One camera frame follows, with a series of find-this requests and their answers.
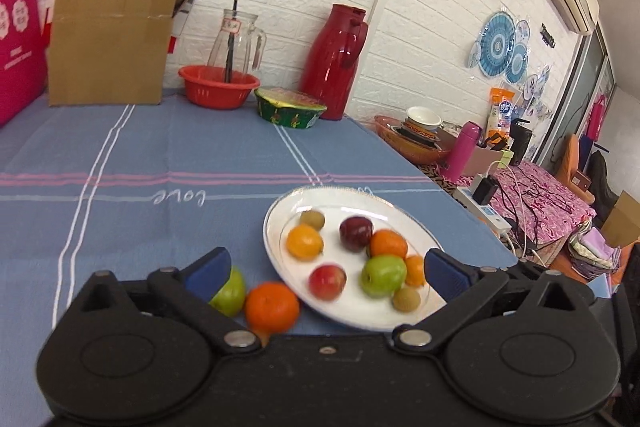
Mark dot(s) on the pink tote bag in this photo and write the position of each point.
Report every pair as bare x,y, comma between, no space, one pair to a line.
23,63

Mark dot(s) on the small green apple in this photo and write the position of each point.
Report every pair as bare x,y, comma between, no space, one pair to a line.
230,298

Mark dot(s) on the wooden brown tray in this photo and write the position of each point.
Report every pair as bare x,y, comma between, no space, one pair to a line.
418,154

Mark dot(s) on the black straw in pitcher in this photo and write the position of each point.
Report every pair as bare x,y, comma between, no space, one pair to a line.
231,26

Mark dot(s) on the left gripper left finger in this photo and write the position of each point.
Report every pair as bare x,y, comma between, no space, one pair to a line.
140,352

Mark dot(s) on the orange snack packet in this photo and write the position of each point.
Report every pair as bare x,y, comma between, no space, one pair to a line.
499,117

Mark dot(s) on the tan longan fruit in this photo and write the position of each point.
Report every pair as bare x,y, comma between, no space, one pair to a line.
314,218

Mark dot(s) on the glass pitcher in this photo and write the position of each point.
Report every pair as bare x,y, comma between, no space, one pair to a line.
249,44

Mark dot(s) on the small orange kumquat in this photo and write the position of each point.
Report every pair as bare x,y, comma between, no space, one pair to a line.
415,276

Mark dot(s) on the yellow orange kumquat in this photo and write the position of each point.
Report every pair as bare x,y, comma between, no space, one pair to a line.
304,243

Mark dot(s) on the pink water bottle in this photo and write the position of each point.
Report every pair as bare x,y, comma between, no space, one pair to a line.
461,152

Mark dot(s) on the red plastic basket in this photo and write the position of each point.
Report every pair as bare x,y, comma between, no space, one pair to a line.
205,86

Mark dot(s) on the brown cardboard box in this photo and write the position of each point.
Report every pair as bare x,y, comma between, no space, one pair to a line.
108,52

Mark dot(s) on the large orange tangerine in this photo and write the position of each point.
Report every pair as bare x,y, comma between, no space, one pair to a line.
271,308

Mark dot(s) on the large green apple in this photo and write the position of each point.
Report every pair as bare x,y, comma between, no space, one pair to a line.
381,276

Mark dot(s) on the blue striped tablecloth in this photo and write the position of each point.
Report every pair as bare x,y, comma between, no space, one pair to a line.
134,188

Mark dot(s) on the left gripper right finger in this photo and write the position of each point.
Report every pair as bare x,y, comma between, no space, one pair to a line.
522,346

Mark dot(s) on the orange tangerine with stem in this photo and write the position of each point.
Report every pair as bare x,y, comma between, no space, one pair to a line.
387,243

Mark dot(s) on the white ceramic plate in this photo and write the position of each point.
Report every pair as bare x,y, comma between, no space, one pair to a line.
353,307

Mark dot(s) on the red pink small apple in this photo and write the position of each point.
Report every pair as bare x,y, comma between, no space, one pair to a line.
327,282

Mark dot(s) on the green patterned foil bowl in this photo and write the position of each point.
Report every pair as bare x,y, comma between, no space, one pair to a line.
288,108

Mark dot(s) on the white power strip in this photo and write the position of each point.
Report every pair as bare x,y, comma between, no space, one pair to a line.
484,213

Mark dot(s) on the black mug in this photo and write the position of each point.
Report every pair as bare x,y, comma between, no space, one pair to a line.
521,135

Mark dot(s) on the white bowl on dishes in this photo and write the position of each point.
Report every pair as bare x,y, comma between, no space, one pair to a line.
423,117

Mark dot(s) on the black power adapter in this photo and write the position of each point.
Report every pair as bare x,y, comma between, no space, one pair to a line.
485,190

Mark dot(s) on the dark red apple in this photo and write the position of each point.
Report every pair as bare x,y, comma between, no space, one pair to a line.
356,233

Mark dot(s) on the pink floral side tablecloth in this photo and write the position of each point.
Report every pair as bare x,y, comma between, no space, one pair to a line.
542,212

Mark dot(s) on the red thermos jug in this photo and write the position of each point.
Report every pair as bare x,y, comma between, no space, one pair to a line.
332,61

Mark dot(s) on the blue patterned wall fans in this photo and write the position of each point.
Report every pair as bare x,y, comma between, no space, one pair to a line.
501,49

